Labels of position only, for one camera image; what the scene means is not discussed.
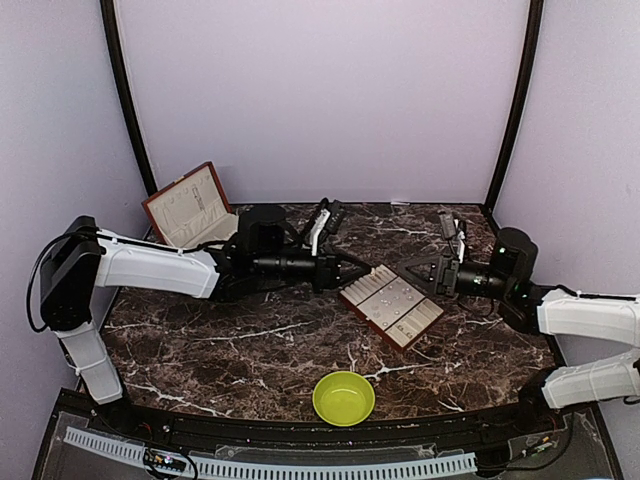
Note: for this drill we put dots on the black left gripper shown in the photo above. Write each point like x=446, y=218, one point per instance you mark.
x=328, y=271

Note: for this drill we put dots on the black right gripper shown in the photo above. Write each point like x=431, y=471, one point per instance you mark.
x=447, y=274

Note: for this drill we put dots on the brown ring earring tray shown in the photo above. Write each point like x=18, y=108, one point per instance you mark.
x=392, y=307

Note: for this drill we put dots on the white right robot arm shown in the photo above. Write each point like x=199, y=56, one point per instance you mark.
x=535, y=309

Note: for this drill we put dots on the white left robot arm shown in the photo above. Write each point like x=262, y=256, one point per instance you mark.
x=265, y=247

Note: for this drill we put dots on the brown wooden jewelry box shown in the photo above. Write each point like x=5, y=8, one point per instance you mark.
x=192, y=210

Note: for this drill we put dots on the green bowl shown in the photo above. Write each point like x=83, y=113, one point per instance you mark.
x=343, y=398

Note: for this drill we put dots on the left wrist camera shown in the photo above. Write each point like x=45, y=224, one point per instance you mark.
x=325, y=221

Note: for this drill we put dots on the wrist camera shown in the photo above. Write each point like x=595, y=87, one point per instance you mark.
x=325, y=221
x=453, y=231

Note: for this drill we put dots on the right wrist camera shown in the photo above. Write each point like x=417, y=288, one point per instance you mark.
x=453, y=231

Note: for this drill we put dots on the white slotted cable duct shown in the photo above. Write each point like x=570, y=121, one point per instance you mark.
x=164, y=464

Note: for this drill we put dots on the black right frame post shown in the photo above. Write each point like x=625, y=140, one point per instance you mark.
x=516, y=111

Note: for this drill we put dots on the black frame post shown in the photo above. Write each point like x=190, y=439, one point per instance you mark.
x=516, y=111
x=119, y=71

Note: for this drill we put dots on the black left frame post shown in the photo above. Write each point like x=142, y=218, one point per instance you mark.
x=119, y=71

